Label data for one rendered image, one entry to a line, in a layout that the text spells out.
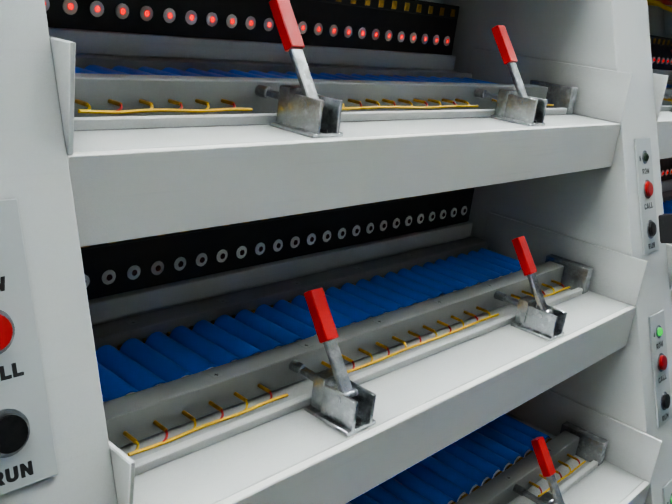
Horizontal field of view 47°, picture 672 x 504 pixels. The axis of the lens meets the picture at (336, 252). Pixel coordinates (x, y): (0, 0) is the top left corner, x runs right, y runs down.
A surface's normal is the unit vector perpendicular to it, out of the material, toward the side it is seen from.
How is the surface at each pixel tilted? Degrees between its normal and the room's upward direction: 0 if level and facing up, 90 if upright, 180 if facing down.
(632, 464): 90
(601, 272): 90
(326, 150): 109
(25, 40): 90
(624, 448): 90
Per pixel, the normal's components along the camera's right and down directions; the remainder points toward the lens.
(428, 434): 0.72, 0.29
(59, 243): 0.73, -0.02
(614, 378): -0.68, 0.15
